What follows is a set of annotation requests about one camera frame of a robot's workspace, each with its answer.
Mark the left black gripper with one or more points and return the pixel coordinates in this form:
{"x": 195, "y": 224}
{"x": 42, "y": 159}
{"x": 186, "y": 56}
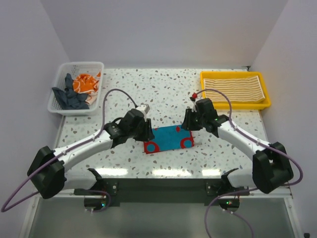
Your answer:
{"x": 147, "y": 135}

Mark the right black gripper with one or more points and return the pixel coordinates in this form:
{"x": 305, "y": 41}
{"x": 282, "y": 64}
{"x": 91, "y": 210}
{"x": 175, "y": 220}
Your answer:
{"x": 187, "y": 124}

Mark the red patterned towel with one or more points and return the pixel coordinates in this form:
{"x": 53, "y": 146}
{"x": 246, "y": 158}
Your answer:
{"x": 169, "y": 138}

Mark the yellow striped Doraemon towel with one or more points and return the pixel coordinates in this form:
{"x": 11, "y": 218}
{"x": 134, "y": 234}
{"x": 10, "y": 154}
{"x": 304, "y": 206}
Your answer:
{"x": 238, "y": 90}

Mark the orange white patterned cloth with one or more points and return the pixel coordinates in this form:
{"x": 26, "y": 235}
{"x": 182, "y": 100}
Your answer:
{"x": 87, "y": 84}

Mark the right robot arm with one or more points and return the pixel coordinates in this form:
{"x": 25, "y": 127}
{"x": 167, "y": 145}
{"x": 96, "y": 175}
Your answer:
{"x": 270, "y": 166}

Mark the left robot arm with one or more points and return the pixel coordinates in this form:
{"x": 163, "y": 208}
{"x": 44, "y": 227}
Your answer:
{"x": 47, "y": 171}

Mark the yellow plastic tray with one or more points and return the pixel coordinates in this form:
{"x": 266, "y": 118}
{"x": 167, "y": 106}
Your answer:
{"x": 239, "y": 74}

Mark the dark grey towel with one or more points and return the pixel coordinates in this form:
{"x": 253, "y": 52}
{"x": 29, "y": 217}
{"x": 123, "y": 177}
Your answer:
{"x": 68, "y": 99}

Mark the white plastic laundry basket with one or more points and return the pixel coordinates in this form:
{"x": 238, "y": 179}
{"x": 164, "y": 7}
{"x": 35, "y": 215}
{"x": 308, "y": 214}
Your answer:
{"x": 75, "y": 69}

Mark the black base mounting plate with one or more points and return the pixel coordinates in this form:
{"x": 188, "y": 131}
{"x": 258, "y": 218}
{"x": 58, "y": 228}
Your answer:
{"x": 155, "y": 190}

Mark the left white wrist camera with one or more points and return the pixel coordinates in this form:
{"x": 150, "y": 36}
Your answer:
{"x": 144, "y": 108}

